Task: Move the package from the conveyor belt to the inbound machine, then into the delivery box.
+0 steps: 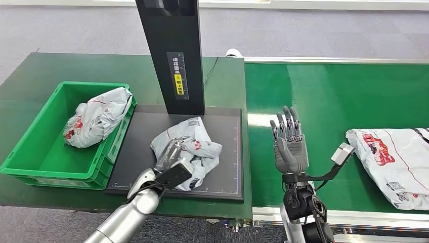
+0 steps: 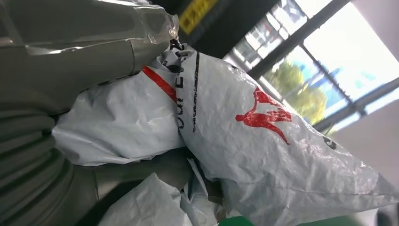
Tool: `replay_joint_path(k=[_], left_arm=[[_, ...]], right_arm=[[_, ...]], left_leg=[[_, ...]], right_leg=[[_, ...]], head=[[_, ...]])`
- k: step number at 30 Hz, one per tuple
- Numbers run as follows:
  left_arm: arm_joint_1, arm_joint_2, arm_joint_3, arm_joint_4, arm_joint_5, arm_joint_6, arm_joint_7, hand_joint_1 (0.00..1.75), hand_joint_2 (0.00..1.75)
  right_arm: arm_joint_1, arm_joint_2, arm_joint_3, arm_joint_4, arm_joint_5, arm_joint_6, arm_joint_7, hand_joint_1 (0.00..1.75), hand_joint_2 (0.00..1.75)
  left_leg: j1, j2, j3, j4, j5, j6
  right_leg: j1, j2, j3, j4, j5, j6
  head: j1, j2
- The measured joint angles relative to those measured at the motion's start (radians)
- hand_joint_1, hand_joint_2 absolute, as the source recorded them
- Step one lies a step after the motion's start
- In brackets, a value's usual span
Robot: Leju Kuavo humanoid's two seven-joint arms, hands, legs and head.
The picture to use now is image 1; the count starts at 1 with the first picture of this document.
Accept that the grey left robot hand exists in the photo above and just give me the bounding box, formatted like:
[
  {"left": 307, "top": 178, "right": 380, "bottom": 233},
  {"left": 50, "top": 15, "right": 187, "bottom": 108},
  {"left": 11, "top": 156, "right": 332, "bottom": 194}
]
[{"left": 153, "top": 137, "right": 189, "bottom": 174}]

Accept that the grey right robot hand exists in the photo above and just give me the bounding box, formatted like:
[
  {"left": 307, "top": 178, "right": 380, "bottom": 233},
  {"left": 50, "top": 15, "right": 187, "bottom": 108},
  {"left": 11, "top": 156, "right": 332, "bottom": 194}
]
[{"left": 269, "top": 105, "right": 310, "bottom": 175}]

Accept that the white grey mailer bag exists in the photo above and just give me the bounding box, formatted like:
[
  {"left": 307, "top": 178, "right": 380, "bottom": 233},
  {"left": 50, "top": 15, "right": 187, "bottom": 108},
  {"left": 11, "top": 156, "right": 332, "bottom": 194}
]
[{"left": 150, "top": 116, "right": 223, "bottom": 192}]

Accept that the green conveyor belt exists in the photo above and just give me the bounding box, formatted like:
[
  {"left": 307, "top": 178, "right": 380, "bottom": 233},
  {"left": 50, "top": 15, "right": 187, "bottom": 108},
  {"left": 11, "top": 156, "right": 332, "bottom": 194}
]
[{"left": 245, "top": 62, "right": 429, "bottom": 215}]

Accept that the black yellow column label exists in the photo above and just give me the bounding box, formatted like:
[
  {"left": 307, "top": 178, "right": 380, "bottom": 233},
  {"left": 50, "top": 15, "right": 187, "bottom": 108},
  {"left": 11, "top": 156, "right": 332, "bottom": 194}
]
[{"left": 166, "top": 51, "right": 190, "bottom": 101}]

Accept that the white mailer bag red print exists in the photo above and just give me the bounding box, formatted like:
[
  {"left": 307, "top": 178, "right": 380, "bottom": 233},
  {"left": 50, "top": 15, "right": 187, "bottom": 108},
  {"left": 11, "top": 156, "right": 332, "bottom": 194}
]
[{"left": 63, "top": 87, "right": 134, "bottom": 149}]

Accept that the large white mailer red logo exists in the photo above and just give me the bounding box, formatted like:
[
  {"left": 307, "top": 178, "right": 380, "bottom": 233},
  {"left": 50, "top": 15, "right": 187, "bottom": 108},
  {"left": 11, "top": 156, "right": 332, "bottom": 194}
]
[{"left": 345, "top": 128, "right": 429, "bottom": 212}]

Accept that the black scanner column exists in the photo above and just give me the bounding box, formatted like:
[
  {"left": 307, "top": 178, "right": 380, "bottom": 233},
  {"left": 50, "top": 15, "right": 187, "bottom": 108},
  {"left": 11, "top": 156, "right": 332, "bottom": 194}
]
[{"left": 135, "top": 0, "right": 206, "bottom": 116}]

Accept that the green plastic crate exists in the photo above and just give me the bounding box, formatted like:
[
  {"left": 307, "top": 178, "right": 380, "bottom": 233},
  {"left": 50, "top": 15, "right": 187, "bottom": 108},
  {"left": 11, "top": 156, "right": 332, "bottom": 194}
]
[{"left": 0, "top": 80, "right": 138, "bottom": 191}]

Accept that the green table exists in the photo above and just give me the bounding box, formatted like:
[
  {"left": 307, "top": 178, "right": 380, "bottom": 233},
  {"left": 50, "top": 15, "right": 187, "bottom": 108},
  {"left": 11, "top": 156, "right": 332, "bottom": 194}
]
[{"left": 0, "top": 52, "right": 253, "bottom": 221}]

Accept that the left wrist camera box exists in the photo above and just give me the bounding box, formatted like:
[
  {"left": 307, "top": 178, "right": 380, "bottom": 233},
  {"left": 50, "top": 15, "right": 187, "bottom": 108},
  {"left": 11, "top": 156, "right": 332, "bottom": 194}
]
[{"left": 154, "top": 158, "right": 194, "bottom": 191}]

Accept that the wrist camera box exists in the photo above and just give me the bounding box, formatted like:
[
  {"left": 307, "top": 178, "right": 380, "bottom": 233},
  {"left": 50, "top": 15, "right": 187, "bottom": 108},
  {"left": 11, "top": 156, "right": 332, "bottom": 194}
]
[
  {"left": 307, "top": 142, "right": 356, "bottom": 182},
  {"left": 154, "top": 158, "right": 194, "bottom": 191}
]

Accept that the black scanner base plate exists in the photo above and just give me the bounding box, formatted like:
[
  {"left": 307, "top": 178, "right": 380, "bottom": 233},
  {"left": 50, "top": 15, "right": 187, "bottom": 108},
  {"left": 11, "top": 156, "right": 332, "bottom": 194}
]
[{"left": 106, "top": 104, "right": 245, "bottom": 203}]

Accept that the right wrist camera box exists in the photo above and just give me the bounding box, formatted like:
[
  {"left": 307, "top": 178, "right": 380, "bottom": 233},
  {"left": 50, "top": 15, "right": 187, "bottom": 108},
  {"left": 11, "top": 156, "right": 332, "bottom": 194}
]
[{"left": 307, "top": 142, "right": 356, "bottom": 182}]

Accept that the thin black table cable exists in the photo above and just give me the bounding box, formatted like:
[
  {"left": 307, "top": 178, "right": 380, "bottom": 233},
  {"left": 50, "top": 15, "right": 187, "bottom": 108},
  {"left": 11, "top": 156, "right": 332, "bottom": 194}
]
[{"left": 203, "top": 56, "right": 220, "bottom": 87}]

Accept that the aluminium conveyor frame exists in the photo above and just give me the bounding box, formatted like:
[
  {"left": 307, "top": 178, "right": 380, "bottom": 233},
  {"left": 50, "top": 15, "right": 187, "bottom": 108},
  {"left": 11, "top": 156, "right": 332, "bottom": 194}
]
[{"left": 243, "top": 56, "right": 429, "bottom": 234}]

